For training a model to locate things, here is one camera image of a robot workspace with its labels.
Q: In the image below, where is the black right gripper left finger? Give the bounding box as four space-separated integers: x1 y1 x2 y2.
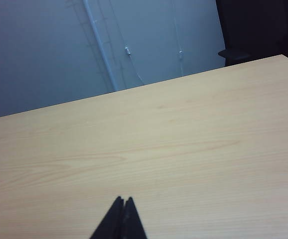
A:
89 196 124 239

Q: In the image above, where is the black office chair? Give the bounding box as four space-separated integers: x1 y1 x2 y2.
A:
215 0 288 67

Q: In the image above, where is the thin white wall cable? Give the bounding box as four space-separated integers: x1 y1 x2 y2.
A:
170 0 185 77
108 0 146 86

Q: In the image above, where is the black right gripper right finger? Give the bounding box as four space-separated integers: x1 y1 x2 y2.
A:
120 196 147 239

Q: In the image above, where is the vertical white wall cable duct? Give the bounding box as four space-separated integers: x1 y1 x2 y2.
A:
83 0 123 92

